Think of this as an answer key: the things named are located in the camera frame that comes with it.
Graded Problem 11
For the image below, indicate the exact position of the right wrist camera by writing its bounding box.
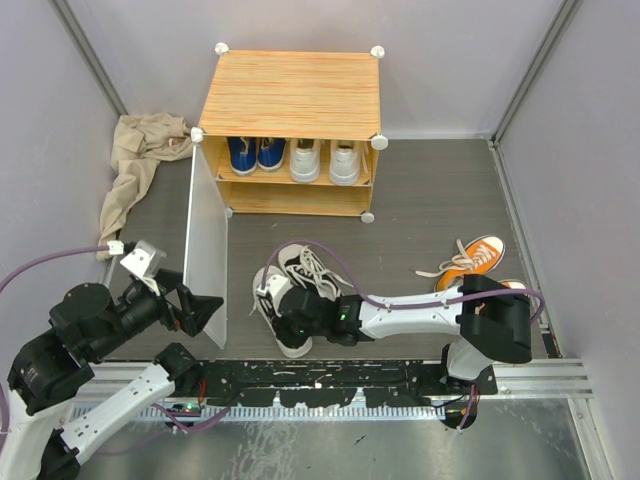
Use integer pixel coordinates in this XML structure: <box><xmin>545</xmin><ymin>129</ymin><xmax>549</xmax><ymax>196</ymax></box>
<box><xmin>257</xmin><ymin>274</ymin><xmax>293</xmax><ymax>315</ymax></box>

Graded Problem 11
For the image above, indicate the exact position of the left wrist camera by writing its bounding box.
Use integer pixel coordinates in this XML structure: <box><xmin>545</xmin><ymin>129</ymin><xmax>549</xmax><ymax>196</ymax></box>
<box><xmin>120</xmin><ymin>240</ymin><xmax>166</xmax><ymax>296</ymax></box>

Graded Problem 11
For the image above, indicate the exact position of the frosted white cabinet door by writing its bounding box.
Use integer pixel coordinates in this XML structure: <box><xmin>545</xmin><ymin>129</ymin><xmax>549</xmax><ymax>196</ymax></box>
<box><xmin>182</xmin><ymin>144</ymin><xmax>230</xmax><ymax>350</ymax></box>

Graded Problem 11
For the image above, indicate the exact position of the white leather sneaker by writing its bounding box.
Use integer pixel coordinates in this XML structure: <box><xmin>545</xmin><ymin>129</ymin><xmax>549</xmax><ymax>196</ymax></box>
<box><xmin>329</xmin><ymin>140</ymin><xmax>362</xmax><ymax>186</ymax></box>
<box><xmin>290</xmin><ymin>138</ymin><xmax>321</xmax><ymax>183</ymax></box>

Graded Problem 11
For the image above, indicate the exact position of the aluminium frame post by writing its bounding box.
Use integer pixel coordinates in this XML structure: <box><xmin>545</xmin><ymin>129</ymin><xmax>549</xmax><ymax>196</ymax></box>
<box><xmin>490</xmin><ymin>0</ymin><xmax>583</xmax><ymax>144</ymax></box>
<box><xmin>49</xmin><ymin>0</ymin><xmax>128</xmax><ymax>116</ymax></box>

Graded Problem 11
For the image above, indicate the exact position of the beige crumpled cloth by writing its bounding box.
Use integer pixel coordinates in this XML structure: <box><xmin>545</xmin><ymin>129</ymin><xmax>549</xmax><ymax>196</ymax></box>
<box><xmin>98</xmin><ymin>113</ymin><xmax>192</xmax><ymax>246</ymax></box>

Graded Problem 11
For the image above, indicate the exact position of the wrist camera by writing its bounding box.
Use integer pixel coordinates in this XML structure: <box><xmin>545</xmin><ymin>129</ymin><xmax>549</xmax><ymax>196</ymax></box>
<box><xmin>257</xmin><ymin>274</ymin><xmax>293</xmax><ymax>315</ymax></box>
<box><xmin>120</xmin><ymin>240</ymin><xmax>166</xmax><ymax>296</ymax></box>

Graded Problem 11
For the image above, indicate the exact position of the aluminium frame post right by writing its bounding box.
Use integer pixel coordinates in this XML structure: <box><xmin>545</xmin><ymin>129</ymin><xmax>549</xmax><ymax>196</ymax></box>
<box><xmin>490</xmin><ymin>0</ymin><xmax>583</xmax><ymax>144</ymax></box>

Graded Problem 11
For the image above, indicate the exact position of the aluminium frame post left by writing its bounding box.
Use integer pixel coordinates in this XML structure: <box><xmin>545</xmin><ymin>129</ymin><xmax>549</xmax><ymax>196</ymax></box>
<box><xmin>49</xmin><ymin>0</ymin><xmax>128</xmax><ymax>116</ymax></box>

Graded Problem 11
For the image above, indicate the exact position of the orange canvas sneaker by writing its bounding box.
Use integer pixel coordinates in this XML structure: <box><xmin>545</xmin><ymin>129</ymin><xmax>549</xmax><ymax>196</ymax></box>
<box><xmin>500</xmin><ymin>279</ymin><xmax>527</xmax><ymax>290</ymax></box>
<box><xmin>414</xmin><ymin>235</ymin><xmax>506</xmax><ymax>292</ymax></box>

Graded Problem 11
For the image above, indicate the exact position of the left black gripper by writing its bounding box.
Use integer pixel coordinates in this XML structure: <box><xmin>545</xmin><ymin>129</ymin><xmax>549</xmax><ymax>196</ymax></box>
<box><xmin>91</xmin><ymin>266</ymin><xmax>224</xmax><ymax>358</ymax></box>

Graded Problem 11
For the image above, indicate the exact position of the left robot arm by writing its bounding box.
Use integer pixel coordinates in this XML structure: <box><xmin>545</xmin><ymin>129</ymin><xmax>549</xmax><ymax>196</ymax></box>
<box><xmin>1</xmin><ymin>269</ymin><xmax>224</xmax><ymax>479</ymax></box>

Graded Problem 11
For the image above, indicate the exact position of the wood-grain shoe cabinet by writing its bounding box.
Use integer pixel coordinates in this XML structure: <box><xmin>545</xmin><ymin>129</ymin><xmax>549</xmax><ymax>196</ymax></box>
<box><xmin>191</xmin><ymin>43</ymin><xmax>388</xmax><ymax>224</ymax></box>

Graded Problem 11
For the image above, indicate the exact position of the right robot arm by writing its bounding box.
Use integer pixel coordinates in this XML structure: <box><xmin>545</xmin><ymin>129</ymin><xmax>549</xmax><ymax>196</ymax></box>
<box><xmin>263</xmin><ymin>274</ymin><xmax>533</xmax><ymax>394</ymax></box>

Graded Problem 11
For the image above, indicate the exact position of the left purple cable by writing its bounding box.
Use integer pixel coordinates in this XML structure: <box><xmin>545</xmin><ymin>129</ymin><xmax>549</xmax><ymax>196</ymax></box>
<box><xmin>0</xmin><ymin>243</ymin><xmax>111</xmax><ymax>436</ymax></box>

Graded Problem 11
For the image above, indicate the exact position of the blue canvas sneaker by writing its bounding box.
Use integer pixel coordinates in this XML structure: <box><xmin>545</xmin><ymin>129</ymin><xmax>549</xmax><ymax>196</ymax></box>
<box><xmin>257</xmin><ymin>138</ymin><xmax>287</xmax><ymax>172</ymax></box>
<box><xmin>227</xmin><ymin>137</ymin><xmax>257</xmax><ymax>176</ymax></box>

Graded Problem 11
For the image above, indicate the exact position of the black mounting base rail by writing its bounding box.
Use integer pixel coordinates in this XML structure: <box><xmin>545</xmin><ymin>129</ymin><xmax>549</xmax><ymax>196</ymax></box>
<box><xmin>159</xmin><ymin>357</ymin><xmax>496</xmax><ymax>409</ymax></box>

